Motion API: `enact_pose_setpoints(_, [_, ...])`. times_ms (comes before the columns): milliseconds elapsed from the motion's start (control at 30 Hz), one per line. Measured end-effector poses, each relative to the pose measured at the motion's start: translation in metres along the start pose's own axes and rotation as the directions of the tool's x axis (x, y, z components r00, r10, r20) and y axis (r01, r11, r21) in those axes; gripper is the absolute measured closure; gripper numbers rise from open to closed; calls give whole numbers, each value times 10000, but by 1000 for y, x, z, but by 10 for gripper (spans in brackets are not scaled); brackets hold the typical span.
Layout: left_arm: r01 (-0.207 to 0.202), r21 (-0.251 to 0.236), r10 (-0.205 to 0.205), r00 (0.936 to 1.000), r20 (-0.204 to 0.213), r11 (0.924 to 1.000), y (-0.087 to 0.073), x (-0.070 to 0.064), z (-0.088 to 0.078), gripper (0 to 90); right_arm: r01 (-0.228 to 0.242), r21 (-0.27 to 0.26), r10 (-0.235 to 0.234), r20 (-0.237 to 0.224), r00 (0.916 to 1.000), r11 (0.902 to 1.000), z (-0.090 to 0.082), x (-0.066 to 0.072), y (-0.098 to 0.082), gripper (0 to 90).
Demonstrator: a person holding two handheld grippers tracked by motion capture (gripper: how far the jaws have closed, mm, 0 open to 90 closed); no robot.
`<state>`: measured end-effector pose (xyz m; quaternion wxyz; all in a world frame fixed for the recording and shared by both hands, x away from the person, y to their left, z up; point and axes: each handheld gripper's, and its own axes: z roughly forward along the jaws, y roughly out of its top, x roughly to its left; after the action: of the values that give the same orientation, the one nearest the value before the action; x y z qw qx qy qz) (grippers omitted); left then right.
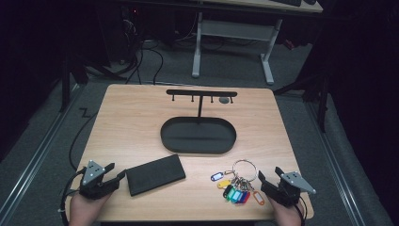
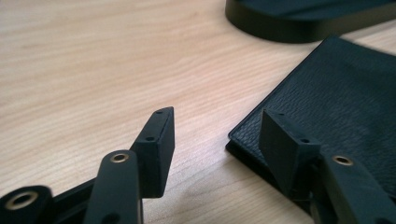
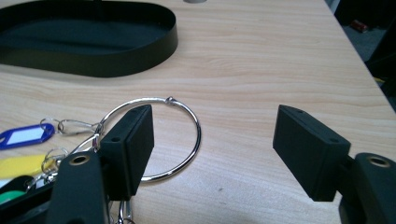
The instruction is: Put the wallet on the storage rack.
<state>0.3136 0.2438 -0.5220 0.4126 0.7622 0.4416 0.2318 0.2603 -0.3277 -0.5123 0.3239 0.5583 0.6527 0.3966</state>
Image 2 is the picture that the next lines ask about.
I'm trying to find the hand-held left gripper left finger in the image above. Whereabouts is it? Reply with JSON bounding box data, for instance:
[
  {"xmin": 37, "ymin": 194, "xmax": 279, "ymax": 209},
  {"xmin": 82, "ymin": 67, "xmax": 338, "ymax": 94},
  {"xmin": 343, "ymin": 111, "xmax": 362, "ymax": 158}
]
[{"xmin": 130, "ymin": 106, "xmax": 176, "ymax": 200}]

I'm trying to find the black key rack with tray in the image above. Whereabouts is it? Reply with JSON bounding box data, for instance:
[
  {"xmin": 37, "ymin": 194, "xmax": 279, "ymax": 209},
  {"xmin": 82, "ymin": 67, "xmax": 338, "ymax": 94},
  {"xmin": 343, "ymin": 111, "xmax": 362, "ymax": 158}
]
[{"xmin": 224, "ymin": 0, "xmax": 396, "ymax": 44}]

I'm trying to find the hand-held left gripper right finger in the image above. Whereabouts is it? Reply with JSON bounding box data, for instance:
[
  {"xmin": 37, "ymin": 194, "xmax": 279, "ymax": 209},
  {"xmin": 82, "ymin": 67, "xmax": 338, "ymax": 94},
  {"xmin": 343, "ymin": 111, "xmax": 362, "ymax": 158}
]
[{"xmin": 259, "ymin": 107, "xmax": 322, "ymax": 198}]

